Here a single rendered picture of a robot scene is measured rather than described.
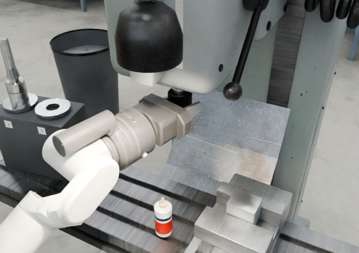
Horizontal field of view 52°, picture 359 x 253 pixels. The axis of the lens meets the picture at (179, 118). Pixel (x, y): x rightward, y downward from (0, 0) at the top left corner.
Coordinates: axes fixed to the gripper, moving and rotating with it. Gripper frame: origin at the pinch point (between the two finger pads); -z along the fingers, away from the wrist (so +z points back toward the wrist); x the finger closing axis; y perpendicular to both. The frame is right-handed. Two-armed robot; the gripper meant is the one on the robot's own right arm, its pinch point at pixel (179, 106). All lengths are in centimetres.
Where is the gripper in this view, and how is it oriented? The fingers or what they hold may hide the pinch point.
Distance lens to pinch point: 72.1
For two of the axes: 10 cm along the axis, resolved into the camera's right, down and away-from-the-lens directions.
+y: -0.1, 8.4, 5.5
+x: -7.4, -3.7, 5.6
